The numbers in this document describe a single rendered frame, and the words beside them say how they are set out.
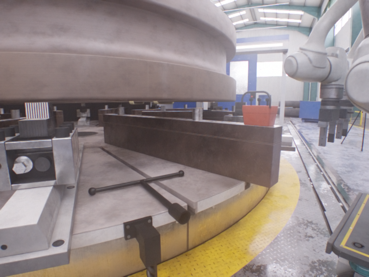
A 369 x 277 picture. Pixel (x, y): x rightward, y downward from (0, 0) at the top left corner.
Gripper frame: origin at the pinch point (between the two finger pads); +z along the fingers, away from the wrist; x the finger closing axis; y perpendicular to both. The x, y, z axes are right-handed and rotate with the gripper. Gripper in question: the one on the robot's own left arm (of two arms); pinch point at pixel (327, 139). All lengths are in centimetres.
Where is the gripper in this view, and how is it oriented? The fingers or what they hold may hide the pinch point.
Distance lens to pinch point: 107.2
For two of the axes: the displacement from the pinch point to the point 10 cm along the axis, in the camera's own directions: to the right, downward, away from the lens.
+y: -6.5, -1.3, 7.5
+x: -7.6, 1.1, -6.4
